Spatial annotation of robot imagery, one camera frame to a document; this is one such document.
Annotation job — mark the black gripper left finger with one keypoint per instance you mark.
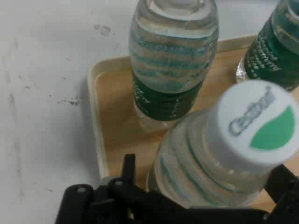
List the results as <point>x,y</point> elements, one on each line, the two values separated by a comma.
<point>109,207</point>

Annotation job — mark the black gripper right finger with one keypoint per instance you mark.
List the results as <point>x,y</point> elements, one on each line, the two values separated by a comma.
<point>288,198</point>

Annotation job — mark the Cestbon water bottle white cap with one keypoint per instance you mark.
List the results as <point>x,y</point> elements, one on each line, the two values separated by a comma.
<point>233,144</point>

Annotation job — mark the wooden tray cream rim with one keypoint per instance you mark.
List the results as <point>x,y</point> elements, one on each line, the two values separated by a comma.
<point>116,130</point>

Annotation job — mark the clear water bottle green label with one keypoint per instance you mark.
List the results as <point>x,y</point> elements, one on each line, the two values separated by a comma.
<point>172,58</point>
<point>275,53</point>

